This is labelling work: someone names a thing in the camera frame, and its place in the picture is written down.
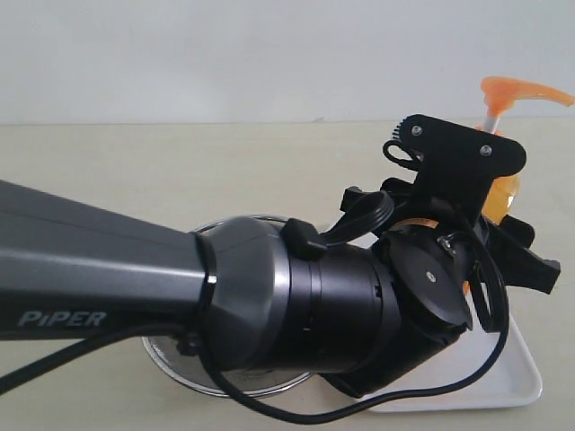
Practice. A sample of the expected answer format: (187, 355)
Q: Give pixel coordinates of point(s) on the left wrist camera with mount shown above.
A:
(455, 168)

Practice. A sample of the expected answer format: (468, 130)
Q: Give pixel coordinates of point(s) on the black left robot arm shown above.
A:
(76, 272)

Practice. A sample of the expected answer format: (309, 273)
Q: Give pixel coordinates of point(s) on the orange pump soap bottle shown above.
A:
(499, 95)

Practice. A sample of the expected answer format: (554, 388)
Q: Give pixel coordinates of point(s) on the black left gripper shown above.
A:
(350, 279)

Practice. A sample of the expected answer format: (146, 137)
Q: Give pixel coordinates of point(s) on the white plastic tray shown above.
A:
(494, 359)

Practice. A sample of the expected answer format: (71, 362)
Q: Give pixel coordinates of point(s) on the steel mesh strainer basket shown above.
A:
(251, 377)

